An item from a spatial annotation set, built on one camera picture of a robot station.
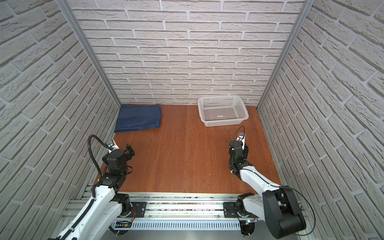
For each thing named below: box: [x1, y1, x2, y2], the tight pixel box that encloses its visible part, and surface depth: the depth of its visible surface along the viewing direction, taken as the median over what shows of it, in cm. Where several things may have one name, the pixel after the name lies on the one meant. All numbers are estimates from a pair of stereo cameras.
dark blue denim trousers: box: [114, 103, 162, 133], surface depth 112 cm
